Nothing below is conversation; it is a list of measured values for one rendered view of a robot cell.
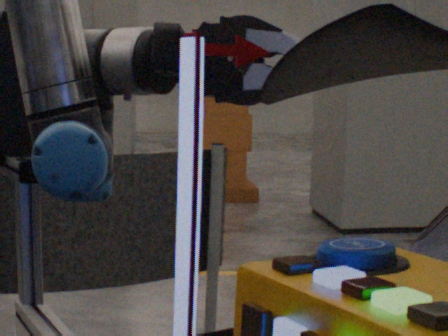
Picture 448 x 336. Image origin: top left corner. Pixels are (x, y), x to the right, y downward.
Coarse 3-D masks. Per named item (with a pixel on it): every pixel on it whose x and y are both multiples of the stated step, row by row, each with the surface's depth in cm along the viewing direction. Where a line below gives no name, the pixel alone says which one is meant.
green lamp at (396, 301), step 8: (400, 288) 32; (408, 288) 32; (376, 296) 32; (384, 296) 31; (392, 296) 31; (400, 296) 31; (408, 296) 31; (416, 296) 31; (424, 296) 31; (376, 304) 32; (384, 304) 31; (392, 304) 31; (400, 304) 31; (408, 304) 31; (392, 312) 31; (400, 312) 31
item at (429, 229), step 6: (444, 210) 91; (438, 216) 92; (444, 216) 89; (432, 222) 92; (438, 222) 89; (444, 222) 87; (426, 228) 93; (432, 228) 90; (438, 228) 88; (420, 234) 94; (426, 234) 90; (414, 240) 94
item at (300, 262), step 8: (288, 256) 40; (296, 256) 40; (304, 256) 40; (272, 264) 39; (280, 264) 39; (288, 264) 38; (296, 264) 38; (304, 264) 38; (312, 264) 38; (320, 264) 39; (280, 272) 39; (288, 272) 38; (296, 272) 38; (304, 272) 38; (312, 272) 38
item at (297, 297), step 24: (264, 264) 41; (408, 264) 39; (432, 264) 40; (240, 288) 41; (264, 288) 39; (288, 288) 37; (312, 288) 35; (336, 288) 35; (432, 288) 35; (240, 312) 41; (288, 312) 36; (312, 312) 34; (336, 312) 33; (360, 312) 31; (384, 312) 31
